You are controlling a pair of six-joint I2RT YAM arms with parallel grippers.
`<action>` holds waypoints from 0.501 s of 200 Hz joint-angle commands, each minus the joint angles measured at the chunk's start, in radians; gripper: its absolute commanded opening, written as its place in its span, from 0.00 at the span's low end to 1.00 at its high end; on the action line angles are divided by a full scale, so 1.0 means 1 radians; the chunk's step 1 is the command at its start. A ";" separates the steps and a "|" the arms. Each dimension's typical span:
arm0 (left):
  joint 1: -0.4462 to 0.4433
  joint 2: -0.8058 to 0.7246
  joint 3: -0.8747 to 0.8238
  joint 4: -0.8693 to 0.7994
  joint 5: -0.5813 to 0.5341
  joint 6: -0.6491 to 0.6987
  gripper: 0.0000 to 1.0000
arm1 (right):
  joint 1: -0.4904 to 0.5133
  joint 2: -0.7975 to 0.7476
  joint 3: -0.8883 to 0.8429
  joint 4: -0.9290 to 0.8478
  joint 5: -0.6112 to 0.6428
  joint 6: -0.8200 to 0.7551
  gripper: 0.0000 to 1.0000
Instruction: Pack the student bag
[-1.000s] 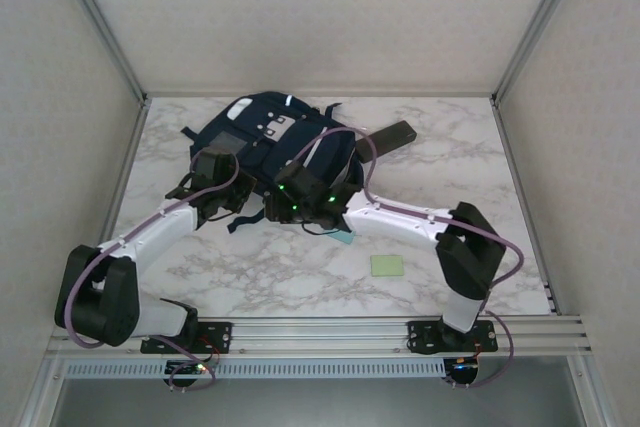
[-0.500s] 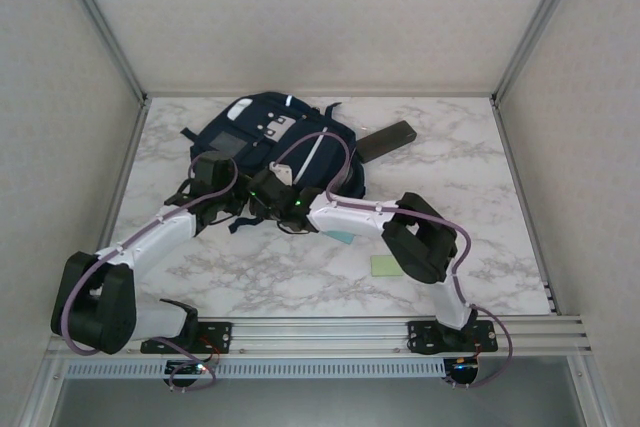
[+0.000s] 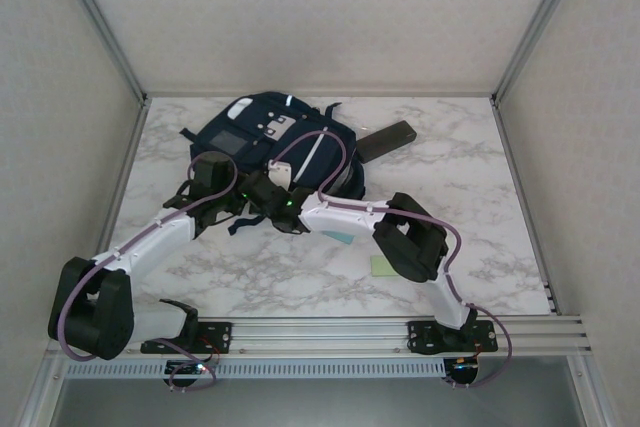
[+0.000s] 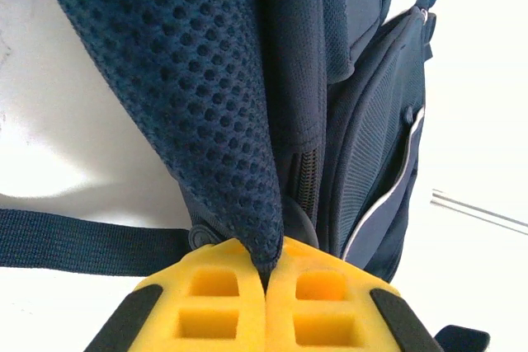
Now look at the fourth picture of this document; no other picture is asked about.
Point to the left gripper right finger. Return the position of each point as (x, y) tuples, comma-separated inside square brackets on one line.
[(321, 311)]

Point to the left aluminium frame post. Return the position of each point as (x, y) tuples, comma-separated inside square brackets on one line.
[(486, 214)]

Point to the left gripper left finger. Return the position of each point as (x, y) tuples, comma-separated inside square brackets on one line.
[(214, 311)]

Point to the navy blue backpack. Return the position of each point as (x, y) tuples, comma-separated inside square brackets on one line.
[(214, 100)]

